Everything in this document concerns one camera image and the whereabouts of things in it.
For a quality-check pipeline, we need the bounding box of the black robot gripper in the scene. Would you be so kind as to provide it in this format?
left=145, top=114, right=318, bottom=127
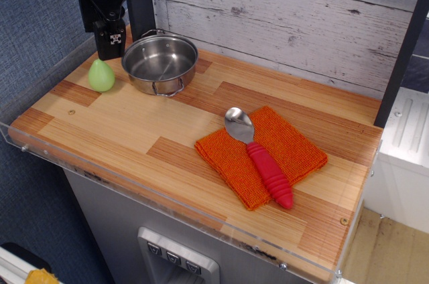
left=78, top=0, right=126, bottom=61

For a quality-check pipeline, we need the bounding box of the green plastic pear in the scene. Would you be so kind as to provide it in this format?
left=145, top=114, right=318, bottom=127
left=88, top=59, right=115, bottom=92

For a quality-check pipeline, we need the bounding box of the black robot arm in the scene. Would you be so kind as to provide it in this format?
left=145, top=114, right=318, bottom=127
left=78, top=0, right=126, bottom=61

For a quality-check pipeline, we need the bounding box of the stainless steel pot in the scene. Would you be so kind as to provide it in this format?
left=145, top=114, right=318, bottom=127
left=121, top=30, right=198, bottom=97

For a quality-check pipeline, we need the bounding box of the grey toy fridge cabinet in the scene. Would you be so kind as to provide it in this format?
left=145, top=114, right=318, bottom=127
left=62, top=166, right=322, bottom=284

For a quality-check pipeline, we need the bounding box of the silver dispenser button panel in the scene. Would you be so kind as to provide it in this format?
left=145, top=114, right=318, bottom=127
left=137, top=226, right=221, bottom=283

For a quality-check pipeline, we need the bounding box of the orange folded cloth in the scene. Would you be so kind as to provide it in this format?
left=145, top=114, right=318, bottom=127
left=195, top=106, right=328, bottom=210

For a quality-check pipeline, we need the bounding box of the clear acrylic table guard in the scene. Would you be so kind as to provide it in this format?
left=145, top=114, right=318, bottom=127
left=0, top=9, right=385, bottom=284

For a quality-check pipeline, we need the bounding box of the yellow black object corner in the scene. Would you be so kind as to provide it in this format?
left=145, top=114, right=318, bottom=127
left=24, top=269, right=60, bottom=284

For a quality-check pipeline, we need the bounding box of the white toy sink unit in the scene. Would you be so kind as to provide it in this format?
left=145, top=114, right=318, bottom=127
left=363, top=88, right=428, bottom=232

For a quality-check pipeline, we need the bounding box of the black left frame post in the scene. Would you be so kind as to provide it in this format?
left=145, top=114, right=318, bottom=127
left=127, top=0, right=156, bottom=41

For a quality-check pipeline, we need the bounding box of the black frame post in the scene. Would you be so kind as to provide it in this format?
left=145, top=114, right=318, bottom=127
left=127, top=0, right=156, bottom=41
left=373, top=0, right=428, bottom=128

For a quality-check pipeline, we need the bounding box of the red handled metal spoon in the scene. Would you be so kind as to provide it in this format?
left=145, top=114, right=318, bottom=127
left=225, top=107, right=294, bottom=209

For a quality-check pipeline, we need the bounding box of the black right frame post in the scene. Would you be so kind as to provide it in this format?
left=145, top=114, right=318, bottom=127
left=373, top=0, right=428, bottom=128

